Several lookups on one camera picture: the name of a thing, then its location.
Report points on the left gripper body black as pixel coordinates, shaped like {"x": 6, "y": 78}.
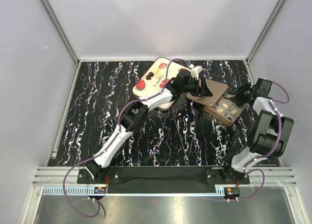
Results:
{"x": 192, "y": 87}

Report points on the aluminium frame rail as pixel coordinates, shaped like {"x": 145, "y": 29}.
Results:
{"x": 274, "y": 177}

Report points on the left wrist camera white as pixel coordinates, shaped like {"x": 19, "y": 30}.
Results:
{"x": 195, "y": 71}

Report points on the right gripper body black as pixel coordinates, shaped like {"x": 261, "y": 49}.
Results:
{"x": 242, "y": 93}

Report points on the brown tin lid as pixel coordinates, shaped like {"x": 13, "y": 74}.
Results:
{"x": 218, "y": 89}

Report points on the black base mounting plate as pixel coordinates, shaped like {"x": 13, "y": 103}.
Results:
{"x": 118, "y": 175}

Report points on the strawberry pattern white tray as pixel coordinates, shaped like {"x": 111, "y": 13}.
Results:
{"x": 146, "y": 87}

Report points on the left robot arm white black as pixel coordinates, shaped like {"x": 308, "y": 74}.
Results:
{"x": 134, "y": 113}

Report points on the white cable duct left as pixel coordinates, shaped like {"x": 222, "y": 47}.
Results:
{"x": 75, "y": 190}

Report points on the black metal tongs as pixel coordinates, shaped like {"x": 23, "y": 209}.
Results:
{"x": 185, "y": 126}

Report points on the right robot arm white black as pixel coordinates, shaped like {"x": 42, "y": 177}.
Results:
{"x": 269, "y": 136}

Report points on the brown tin box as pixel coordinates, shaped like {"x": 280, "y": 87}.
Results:
{"x": 226, "y": 109}

